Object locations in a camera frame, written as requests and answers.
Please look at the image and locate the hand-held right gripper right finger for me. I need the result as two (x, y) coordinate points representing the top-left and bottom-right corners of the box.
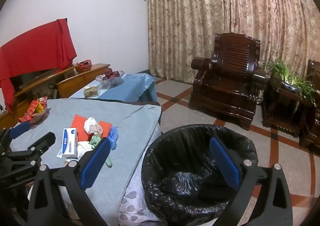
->
(209, 137), (293, 226)

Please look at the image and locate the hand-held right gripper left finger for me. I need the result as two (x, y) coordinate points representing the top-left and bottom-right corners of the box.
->
(29, 138), (112, 226)

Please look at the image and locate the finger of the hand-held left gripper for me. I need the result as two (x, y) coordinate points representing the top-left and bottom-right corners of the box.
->
(9, 132), (56, 166)
(0, 122), (31, 156)

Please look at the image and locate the white tissue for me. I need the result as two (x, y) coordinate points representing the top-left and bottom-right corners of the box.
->
(77, 141), (94, 157)
(84, 117), (103, 134)

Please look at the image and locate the green glove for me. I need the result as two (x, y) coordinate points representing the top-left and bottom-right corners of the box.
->
(90, 134), (113, 167)

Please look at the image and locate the white and blue medicine box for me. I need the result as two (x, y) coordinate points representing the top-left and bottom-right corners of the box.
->
(60, 128), (80, 158)

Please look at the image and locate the blue plastic shoe cover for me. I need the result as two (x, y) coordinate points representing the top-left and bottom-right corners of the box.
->
(107, 126), (118, 150)

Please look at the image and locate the orange foam mesh piece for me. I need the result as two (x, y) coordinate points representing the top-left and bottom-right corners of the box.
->
(99, 120), (112, 139)
(71, 115), (92, 142)

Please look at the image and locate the bin with black bag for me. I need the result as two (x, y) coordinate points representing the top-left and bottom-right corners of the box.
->
(141, 124), (258, 226)

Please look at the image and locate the red and yellow snack bag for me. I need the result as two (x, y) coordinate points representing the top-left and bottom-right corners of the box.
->
(19, 97), (48, 122)

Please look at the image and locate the black television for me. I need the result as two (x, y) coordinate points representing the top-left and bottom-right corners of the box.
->
(10, 67), (59, 91)

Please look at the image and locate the white floral bed sheet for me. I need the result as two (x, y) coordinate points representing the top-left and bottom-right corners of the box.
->
(117, 123), (163, 224)

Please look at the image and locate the grey-blue towel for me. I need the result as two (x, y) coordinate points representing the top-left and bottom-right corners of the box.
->
(0, 98), (162, 226)

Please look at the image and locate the beige tissue box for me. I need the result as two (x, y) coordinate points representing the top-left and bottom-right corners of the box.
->
(83, 85), (100, 98)

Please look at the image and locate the dark wooden armchair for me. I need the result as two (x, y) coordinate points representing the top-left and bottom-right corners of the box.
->
(299, 59), (320, 150)
(189, 33), (269, 131)

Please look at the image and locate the light wooden cabinet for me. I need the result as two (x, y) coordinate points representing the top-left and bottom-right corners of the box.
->
(0, 63), (110, 129)

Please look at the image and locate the dark wooden side table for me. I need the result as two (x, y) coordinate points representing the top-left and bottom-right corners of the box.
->
(261, 76), (315, 139)

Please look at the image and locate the red cloth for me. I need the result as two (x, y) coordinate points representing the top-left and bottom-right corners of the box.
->
(0, 18), (77, 114)

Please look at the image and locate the glass fruit bowl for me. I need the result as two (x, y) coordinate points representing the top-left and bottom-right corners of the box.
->
(96, 69), (125, 89)

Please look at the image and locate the red plastic bag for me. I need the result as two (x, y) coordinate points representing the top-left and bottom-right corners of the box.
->
(76, 60), (92, 74)

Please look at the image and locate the blue tablecloth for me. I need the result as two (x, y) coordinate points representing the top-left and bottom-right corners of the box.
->
(69, 73), (158, 104)

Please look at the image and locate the green potted plant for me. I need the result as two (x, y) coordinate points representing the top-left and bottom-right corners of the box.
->
(265, 59), (317, 102)

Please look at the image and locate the beige patterned curtain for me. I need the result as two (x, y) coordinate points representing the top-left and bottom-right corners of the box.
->
(144, 0), (320, 86)

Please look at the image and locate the black cable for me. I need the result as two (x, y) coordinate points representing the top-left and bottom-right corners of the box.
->
(47, 82), (58, 99)

